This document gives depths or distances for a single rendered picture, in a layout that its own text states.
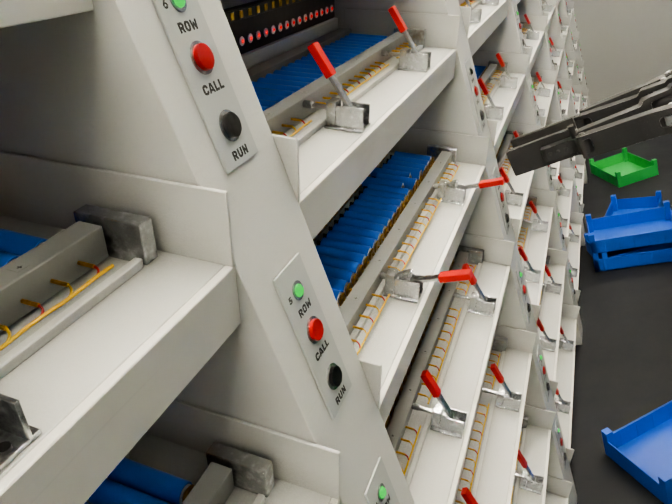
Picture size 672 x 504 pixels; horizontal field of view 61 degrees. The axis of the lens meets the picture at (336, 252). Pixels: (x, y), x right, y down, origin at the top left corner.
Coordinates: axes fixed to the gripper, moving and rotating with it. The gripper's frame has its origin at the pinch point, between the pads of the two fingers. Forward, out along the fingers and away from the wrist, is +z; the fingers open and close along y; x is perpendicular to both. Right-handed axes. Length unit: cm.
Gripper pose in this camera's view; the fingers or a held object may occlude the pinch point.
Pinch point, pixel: (542, 146)
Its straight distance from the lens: 68.3
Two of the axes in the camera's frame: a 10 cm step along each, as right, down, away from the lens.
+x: 4.6, 8.4, 2.8
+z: -8.0, 2.6, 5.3
